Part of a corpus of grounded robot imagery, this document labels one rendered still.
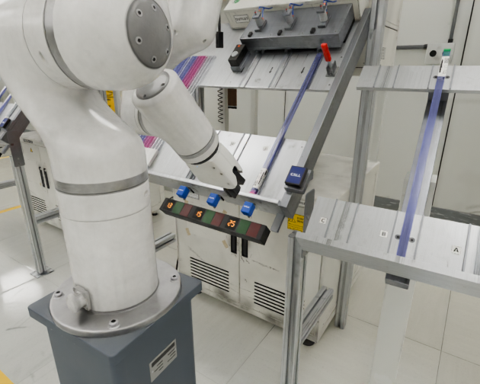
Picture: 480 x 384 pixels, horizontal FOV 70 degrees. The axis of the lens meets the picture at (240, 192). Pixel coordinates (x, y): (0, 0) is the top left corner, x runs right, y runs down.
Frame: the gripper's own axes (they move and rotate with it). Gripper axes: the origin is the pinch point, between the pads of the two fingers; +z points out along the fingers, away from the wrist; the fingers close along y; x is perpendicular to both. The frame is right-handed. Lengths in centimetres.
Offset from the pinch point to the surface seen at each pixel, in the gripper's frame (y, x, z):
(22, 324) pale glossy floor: -100, -62, 47
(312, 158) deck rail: 10.0, 18.4, 11.5
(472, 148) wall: 45, 135, 155
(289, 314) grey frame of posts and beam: 11.6, -17.5, 33.0
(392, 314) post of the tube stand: 35.3, -8.3, 32.6
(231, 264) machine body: -29, -5, 64
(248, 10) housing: -31, 70, 3
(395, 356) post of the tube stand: 38, -16, 41
